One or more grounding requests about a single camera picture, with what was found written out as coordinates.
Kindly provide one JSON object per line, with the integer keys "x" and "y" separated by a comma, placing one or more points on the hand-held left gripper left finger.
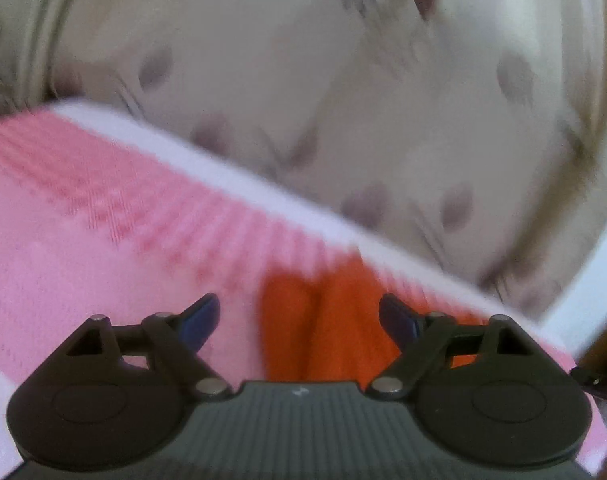
{"x": 201, "y": 317}

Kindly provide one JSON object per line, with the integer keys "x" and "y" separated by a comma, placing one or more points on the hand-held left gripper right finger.
{"x": 397, "y": 317}

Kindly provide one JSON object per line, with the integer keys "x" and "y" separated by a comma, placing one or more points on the red knitted sweater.
{"x": 328, "y": 330}

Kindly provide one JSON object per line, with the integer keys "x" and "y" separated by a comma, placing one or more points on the pink and white striped blanket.
{"x": 83, "y": 250}

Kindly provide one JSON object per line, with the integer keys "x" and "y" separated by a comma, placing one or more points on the beige floral curtain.
{"x": 308, "y": 70}

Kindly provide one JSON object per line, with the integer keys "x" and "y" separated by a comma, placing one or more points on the brown wooden door frame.
{"x": 606, "y": 350}

